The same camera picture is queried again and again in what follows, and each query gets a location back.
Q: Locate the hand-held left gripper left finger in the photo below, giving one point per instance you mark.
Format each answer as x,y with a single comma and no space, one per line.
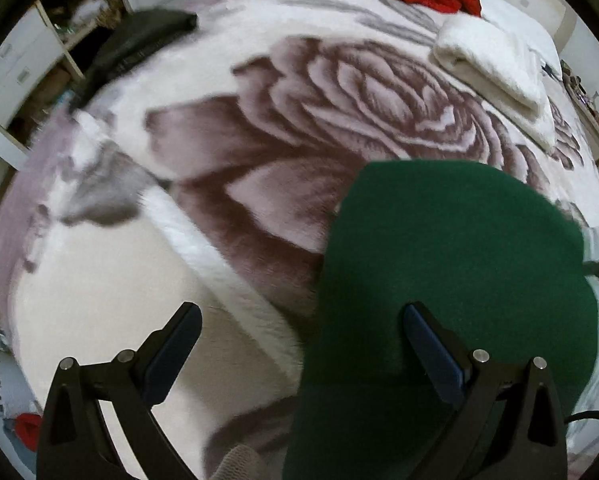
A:
172,360

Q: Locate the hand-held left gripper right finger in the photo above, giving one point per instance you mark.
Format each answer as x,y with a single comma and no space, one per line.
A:
432,355

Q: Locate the green and white varsity jacket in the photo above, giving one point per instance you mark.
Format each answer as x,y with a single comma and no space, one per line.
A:
454,240

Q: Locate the white nightstand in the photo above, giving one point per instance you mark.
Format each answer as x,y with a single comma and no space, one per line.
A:
597,130

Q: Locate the small red cloth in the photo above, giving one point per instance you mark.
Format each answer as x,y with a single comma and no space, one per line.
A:
28,430

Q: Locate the nightstand clutter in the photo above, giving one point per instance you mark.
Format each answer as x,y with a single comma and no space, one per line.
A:
579,85

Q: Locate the folded white fleece cloth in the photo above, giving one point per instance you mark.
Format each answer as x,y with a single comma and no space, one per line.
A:
489,55

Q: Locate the beige bed headboard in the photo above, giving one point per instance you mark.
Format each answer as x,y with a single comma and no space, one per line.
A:
565,25

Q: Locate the floral purple bed blanket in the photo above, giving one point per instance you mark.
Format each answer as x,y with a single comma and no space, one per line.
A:
279,135

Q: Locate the white pillow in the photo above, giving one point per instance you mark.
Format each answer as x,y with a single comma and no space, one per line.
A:
524,17

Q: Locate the black garment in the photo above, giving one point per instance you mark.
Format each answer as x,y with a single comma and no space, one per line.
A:
129,35

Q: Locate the white drawer unit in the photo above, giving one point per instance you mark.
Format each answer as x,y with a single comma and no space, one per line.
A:
14,65

